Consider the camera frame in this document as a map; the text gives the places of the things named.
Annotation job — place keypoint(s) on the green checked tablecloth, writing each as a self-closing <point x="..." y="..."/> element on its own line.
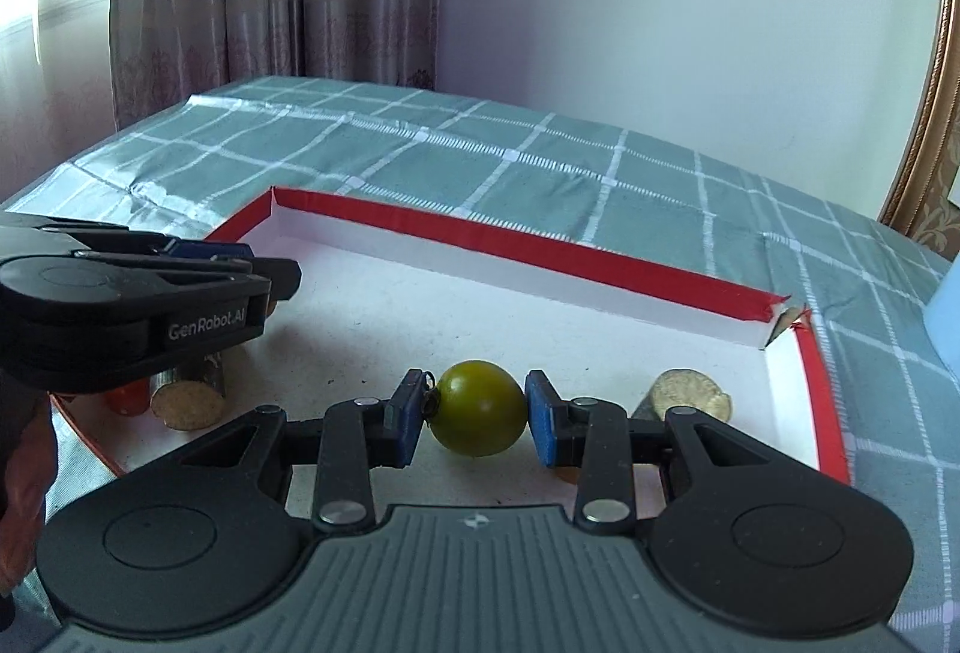
<point x="487" y="173"/>

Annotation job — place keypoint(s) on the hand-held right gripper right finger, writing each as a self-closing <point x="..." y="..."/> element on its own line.
<point x="541" y="424"/>

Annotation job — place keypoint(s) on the blue kettle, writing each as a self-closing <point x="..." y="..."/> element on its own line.
<point x="946" y="323"/>

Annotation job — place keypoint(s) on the large red cherry tomato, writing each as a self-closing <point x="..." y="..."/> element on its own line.
<point x="127" y="398"/>

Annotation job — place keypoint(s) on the person's left hand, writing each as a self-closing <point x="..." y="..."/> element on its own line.
<point x="26" y="473"/>

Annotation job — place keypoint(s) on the green cherry tomato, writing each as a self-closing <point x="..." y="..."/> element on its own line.
<point x="480" y="407"/>

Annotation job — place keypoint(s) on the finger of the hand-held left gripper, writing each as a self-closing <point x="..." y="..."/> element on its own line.
<point x="210" y="248"/>
<point x="225" y="274"/>

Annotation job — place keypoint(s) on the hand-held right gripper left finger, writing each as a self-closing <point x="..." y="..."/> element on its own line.
<point x="405" y="424"/>

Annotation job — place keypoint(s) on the white wall socket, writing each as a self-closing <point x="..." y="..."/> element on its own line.
<point x="954" y="182"/>

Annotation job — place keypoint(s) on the gold framed wall panel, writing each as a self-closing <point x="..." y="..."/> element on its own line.
<point x="926" y="121"/>

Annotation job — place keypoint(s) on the red cardboard box tray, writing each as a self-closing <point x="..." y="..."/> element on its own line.
<point x="450" y="323"/>

